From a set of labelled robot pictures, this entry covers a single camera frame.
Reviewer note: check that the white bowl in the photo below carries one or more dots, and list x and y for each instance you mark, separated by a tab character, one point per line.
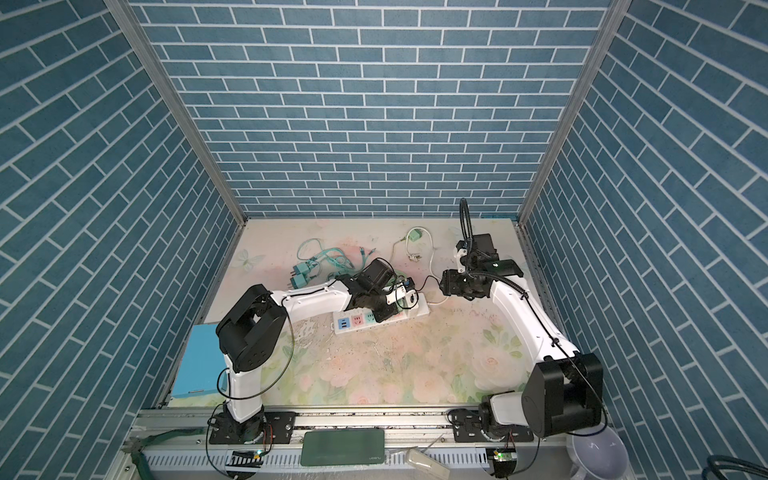
597	453

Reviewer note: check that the teal charger upper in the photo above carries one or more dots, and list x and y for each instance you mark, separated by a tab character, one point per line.
305	268

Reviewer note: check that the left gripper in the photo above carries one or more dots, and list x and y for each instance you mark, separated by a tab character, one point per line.
383	315

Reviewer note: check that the teal charger lower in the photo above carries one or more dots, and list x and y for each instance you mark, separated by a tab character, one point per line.
300	280

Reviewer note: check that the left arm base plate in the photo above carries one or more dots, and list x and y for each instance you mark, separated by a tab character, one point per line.
266	428

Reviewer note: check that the green box on rail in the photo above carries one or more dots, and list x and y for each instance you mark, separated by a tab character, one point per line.
343	447

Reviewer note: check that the blue sheet at left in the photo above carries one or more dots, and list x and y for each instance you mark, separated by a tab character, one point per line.
201	363

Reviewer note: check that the white power strip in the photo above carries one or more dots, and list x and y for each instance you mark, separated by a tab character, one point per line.
362	319

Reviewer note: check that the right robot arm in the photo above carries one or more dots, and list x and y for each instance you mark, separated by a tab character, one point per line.
563	394

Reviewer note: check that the teal charger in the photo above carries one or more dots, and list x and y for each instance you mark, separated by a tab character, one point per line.
305	268
300	280

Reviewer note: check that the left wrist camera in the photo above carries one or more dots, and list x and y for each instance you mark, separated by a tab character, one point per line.
405	296

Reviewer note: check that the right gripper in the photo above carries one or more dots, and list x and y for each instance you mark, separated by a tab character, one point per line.
450	277

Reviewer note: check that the green charger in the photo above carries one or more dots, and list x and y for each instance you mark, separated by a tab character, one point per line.
414	235

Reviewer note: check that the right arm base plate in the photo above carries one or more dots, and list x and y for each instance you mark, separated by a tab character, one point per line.
471	426

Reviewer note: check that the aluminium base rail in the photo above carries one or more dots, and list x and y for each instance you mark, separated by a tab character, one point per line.
173	443

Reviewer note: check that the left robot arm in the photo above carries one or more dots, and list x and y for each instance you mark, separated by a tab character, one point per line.
248	334

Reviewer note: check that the white small device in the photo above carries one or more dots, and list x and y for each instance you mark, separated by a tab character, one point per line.
425	464

